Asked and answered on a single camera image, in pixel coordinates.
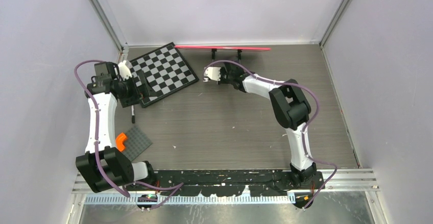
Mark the black white chessboard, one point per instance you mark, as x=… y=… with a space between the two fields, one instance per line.
x=165 y=69

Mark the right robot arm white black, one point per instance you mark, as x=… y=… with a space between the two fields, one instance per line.
x=291 y=110

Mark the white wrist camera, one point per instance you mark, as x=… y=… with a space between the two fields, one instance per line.
x=212 y=74
x=124 y=70

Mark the grey studded baseplate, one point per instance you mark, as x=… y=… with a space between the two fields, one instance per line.
x=136 y=143

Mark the black wire whiteboard stand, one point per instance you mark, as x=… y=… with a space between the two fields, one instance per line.
x=226 y=54

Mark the black white marker pen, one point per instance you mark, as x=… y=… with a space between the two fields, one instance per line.
x=133 y=114

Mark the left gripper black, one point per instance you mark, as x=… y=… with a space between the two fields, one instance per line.
x=135 y=98

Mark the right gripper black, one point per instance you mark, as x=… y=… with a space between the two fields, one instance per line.
x=222 y=71

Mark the aluminium frame rail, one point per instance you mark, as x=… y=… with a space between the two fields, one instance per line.
x=344 y=180

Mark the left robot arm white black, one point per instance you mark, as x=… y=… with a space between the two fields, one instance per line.
x=103 y=165

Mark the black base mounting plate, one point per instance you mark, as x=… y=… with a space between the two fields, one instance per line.
x=225 y=183

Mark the whiteboard with pink frame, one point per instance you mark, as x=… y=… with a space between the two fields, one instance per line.
x=226 y=48

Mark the orange curved brick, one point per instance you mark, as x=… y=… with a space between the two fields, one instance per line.
x=120 y=141

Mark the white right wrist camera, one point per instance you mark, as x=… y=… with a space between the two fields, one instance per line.
x=212 y=74

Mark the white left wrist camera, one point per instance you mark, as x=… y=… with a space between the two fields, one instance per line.
x=124 y=70

